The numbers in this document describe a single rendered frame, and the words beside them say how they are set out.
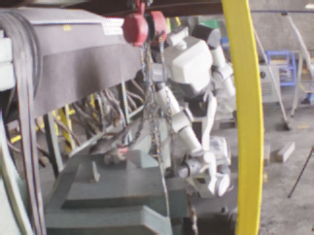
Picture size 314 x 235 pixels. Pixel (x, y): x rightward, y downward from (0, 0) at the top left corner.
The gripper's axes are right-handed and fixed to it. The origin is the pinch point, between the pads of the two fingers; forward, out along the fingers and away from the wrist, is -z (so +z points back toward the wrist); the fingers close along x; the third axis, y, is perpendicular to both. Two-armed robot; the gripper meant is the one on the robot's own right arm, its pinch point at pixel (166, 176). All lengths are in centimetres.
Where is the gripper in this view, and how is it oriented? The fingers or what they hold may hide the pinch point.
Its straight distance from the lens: 175.4
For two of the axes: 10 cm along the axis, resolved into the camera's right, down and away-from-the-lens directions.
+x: -5.2, -0.9, 8.5
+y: -1.2, -9.8, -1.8
